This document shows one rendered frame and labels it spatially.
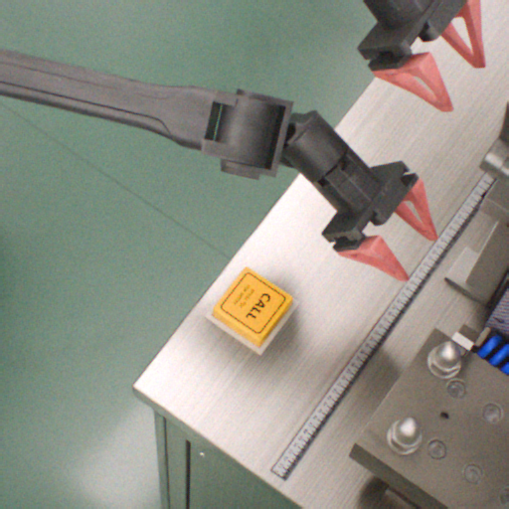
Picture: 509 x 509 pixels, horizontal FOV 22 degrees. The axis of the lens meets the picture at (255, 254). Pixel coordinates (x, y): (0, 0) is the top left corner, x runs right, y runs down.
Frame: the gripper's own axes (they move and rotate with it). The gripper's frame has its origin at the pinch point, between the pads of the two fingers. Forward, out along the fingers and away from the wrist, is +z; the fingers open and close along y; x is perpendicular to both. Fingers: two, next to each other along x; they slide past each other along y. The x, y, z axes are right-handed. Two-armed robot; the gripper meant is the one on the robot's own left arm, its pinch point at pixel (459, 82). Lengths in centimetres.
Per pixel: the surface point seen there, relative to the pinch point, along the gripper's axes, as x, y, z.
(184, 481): -60, 32, 39
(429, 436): -11.5, 21.0, 30.2
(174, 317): -124, -5, 55
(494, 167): -5.3, -1.3, 12.6
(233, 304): -37.1, 17.7, 15.9
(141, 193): -137, -22, 39
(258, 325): -34.6, 18.0, 18.9
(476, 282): -22.5, -1.6, 32.2
